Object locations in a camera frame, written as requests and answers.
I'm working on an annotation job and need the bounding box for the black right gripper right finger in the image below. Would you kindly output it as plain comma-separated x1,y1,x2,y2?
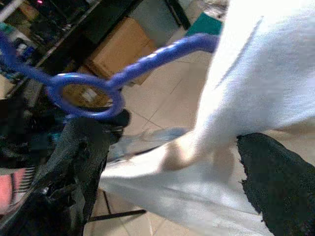
236,132,315,236

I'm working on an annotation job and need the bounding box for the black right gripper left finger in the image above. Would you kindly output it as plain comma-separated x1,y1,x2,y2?
14,109,131,236

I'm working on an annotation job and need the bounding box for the white printed t-shirt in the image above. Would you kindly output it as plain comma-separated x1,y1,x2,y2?
99,0,315,236

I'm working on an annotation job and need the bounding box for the purple plastic hanger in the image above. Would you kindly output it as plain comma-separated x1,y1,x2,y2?
0,31,221,122

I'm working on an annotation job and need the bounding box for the printed cardboard box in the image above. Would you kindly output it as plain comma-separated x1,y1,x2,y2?
63,61,148,110

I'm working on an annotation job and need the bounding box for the plain cardboard box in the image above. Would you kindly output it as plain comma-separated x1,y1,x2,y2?
88,16,158,74

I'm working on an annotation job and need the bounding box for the black metal shelf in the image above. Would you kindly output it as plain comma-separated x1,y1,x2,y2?
0,0,191,118

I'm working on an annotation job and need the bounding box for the teal floor mat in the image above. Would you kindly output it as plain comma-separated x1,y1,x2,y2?
187,12,223,37

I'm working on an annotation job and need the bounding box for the black clothes rack frame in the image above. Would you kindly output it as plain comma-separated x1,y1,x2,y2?
87,208,148,222

